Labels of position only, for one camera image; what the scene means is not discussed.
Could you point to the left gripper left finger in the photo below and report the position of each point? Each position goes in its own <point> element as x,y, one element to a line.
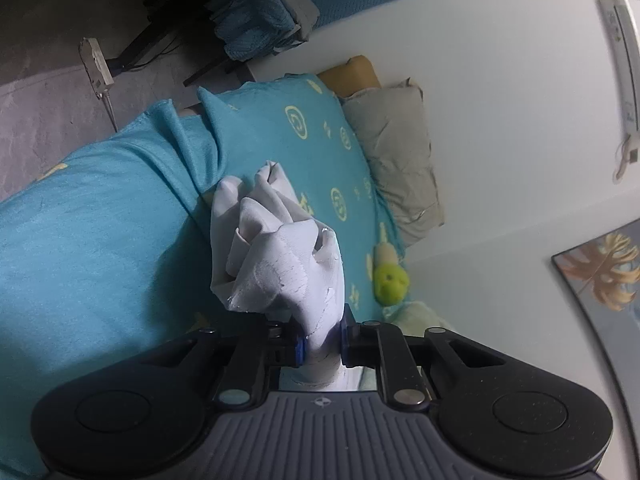
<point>256,361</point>

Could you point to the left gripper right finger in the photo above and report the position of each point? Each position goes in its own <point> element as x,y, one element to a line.
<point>384,348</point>

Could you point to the white shirt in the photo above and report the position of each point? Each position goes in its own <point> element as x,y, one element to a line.
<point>272,257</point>

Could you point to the green fleece cartoon blanket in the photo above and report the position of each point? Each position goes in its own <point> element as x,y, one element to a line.
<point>414,318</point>

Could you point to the green plush toy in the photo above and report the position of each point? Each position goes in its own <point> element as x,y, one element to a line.
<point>390,280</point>

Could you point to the teal patterned bed sheet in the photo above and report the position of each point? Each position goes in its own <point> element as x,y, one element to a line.
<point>108,254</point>

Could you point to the grey pillow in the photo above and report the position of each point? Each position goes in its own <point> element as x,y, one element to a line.
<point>390,126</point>

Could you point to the framed leaf picture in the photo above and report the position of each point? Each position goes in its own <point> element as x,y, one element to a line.
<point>603,276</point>

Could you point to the yellow wooden headboard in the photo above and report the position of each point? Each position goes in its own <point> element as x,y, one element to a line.
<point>355,75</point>

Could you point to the white power strip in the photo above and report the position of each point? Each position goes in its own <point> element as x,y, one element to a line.
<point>92,57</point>

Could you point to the grey cloth on chair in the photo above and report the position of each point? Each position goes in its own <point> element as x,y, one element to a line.
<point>305,15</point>

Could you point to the white air conditioner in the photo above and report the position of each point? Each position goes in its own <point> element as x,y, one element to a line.
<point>621,21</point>

